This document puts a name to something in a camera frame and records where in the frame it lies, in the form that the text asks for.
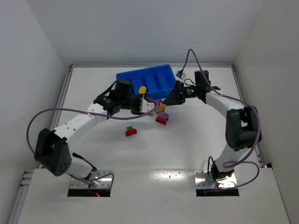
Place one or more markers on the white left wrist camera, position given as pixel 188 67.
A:
pixel 146 106

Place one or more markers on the yellow rounded lego block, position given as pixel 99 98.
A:
pixel 142 90

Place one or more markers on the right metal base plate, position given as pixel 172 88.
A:
pixel 204 182

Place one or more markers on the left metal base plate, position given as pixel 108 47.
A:
pixel 103 180

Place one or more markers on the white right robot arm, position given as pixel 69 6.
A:
pixel 242 130

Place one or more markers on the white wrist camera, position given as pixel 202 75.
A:
pixel 146 106
pixel 181 75

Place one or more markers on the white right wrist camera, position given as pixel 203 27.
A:
pixel 181 75

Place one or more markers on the red scalloped lego block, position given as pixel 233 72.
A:
pixel 130 132

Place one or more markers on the blue divided plastic bin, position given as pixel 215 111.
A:
pixel 158 80

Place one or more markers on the yellow striped lego block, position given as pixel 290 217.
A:
pixel 161 108

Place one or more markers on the metal base plate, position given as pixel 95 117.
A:
pixel 103 180
pixel 204 182

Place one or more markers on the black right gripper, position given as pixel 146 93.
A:
pixel 178 92

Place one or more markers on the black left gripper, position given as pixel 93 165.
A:
pixel 136 106

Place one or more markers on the purple rounded lego block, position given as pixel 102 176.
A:
pixel 163 115

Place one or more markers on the red lego brick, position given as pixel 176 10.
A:
pixel 161 120

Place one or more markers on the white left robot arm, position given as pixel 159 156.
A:
pixel 54 147

